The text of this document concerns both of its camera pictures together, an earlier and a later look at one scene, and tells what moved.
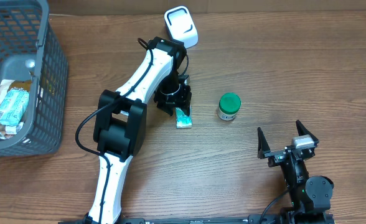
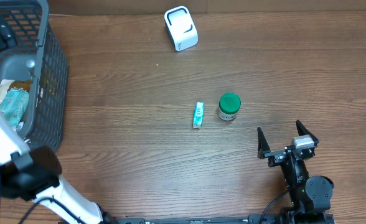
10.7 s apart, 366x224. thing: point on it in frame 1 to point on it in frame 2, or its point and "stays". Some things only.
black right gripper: (286, 154) stays
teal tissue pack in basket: (9, 112) stays
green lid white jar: (229, 106) stays
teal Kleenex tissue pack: (183, 121) to (198, 112)
